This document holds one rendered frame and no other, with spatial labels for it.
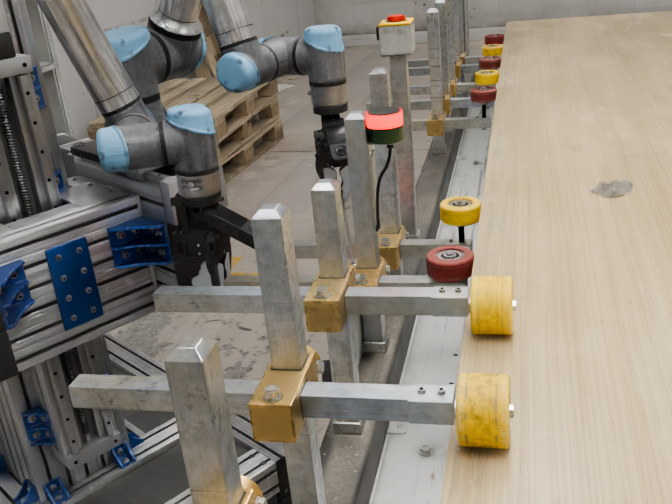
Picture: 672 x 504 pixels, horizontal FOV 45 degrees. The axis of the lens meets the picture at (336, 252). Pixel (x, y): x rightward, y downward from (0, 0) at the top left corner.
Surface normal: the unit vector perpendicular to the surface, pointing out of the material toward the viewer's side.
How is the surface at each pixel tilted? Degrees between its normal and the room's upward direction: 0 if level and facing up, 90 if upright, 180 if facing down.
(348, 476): 0
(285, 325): 90
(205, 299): 90
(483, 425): 76
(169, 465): 0
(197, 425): 90
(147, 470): 0
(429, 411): 90
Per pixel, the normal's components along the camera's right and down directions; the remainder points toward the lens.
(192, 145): 0.21, 0.37
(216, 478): -0.21, 0.40
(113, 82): 0.50, 0.19
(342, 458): -0.10, -0.92
